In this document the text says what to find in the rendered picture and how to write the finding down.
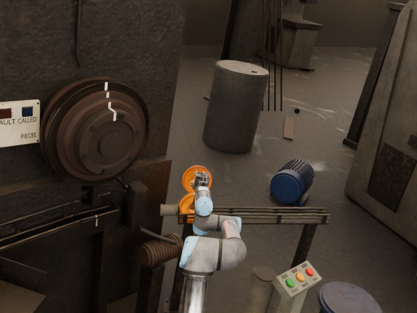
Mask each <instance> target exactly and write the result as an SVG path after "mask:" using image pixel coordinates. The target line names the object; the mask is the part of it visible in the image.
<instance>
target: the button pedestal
mask: <svg viewBox="0 0 417 313"><path fill-rule="evenodd" d="M305 263H306V264H307V265H308V266H306V267H305V268H302V266H301V265H303V264H305ZM307 268H311V269H312V270H313V271H314V275H313V276H310V275H308V274H307V272H306V269H307ZM294 269H297V270H298V271H297V272H296V273H293V272H292V270H294ZM298 273H301V274H303V275H304V277H305V279H304V280H303V281H299V280H298V279H297V274H298ZM284 274H287V275H288V277H286V278H284V279H283V278H282V275H284ZM289 278H290V279H292V280H293V281H294V283H295V285H294V286H293V287H290V286H288V285H287V283H286V281H287V279H289ZM321 280H322V278H321V276H320V275H319V274H318V273H317V272H316V270H315V269H314V268H313V267H312V265H311V264H310V263H309V262H308V261H305V262H303V263H301V264H299V265H298V266H296V267H294V268H292V269H290V270H288V271H286V272H285V273H282V274H280V275H279V276H276V277H275V278H274V280H273V281H272V284H273V285H274V287H275V288H276V289H277V291H278V292H279V294H280V295H281V299H280V303H279V306H278V309H277V312H276V313H300V311H301V308H302V305H303V302H304V300H305V296H306V294H307V291H308V289H310V288H311V287H313V286H314V285H316V284H318V283H319V282H320V281H321Z"/></svg>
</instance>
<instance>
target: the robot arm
mask: <svg viewBox="0 0 417 313"><path fill-rule="evenodd" d="M209 181H210V175H209V174H208V176H207V173H205V171H204V172H203V173H202V172H197V171H195V175H194V177H193V180H192V181H191V187H192V189H193V190H194V194H193V195H194V196H193V198H192V203H193V204H195V209H194V221H193V231H194V233H195V234H197V235H206V234H207V233H208V231H209V230H210V231H217V232H222V239H219V238H208V237H200V236H197V237H195V236H188V237H187V238H186V239H185V242H184V247H183V250H182V255H181V260H180V263H179V266H180V267H181V268H182V273H183V274H184V276H185V277H186V282H185V289H184V300H183V307H182V313H205V311H206V304H207V292H208V285H209V279H210V278H211V277H212V276H213V272H214V270H215V271H228V270H232V269H233V268H236V267H237V266H238V265H240V264H241V263H242V261H243V260H244V258H245V256H246V245H245V244H244V241H242V239H241V237H240V231H241V218H239V217H235V216H225V215H213V214H211V212H212V209H213V203H212V199H211V195H210V190H209Z"/></svg>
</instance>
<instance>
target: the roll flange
mask: <svg viewBox="0 0 417 313"><path fill-rule="evenodd" d="M97 79H105V80H110V81H114V82H118V83H122V82H121V81H119V80H116V79H113V78H109V77H104V76H95V77H90V78H85V79H81V80H78V81H75V82H72V83H70V84H68V85H66V86H65V87H63V88H62V89H60V90H59V91H58V92H57V93H56V94H55V95H54V96H53V97H52V98H51V99H50V101H49V102H48V104H47V106H46V108H45V110H44V112H43V115H42V119H41V125H40V135H39V139H40V148H41V151H42V153H43V156H44V158H45V159H46V161H47V163H48V164H49V165H50V166H51V164H50V162H49V160H48V157H47V155H46V153H45V149H44V146H43V129H44V125H45V121H46V119H47V116H48V114H49V112H50V111H51V109H52V107H53V106H54V104H55V103H56V102H57V100H59V98H61V97H62V95H64V93H66V92H67V91H69V90H70V89H71V88H73V87H75V86H77V85H79V84H81V83H84V82H87V81H92V80H97ZM122 84H124V83H122ZM51 167H52V166H51ZM52 168H53V167H52Z"/></svg>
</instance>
